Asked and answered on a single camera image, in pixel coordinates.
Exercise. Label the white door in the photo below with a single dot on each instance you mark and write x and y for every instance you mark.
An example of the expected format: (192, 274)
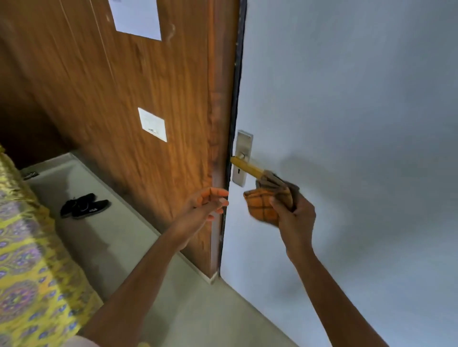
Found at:
(357, 107)

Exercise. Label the yellow patterned bedsheet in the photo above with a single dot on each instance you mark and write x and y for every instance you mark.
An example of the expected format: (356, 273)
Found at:
(28, 268)

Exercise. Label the person's right hand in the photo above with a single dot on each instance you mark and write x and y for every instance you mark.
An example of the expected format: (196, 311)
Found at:
(298, 225)

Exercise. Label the white paper sheet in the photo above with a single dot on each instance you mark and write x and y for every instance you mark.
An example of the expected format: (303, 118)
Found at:
(137, 18)

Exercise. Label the black shoe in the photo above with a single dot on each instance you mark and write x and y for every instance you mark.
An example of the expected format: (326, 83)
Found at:
(93, 209)
(73, 205)

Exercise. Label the white wall switch plate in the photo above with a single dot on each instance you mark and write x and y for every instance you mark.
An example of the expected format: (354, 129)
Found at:
(153, 125)

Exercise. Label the person's right thumb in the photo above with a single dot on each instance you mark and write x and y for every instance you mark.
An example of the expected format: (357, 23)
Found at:
(278, 210)

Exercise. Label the silver door lock plate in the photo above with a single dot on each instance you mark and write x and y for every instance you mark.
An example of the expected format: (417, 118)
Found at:
(244, 141)

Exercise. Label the person's left forearm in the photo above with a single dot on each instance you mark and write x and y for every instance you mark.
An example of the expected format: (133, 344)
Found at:
(136, 289)

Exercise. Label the small dark metal object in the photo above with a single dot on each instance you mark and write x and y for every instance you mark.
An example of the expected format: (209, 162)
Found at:
(30, 175)

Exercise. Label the person's right forearm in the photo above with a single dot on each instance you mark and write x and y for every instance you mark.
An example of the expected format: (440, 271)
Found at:
(332, 304)

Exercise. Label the person's left hand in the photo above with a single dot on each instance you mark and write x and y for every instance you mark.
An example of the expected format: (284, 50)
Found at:
(195, 218)

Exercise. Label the orange checked cloth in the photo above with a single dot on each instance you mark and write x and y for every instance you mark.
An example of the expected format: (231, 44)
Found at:
(263, 203)

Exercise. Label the person's left fingers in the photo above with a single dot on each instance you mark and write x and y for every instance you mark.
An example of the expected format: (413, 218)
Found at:
(214, 200)

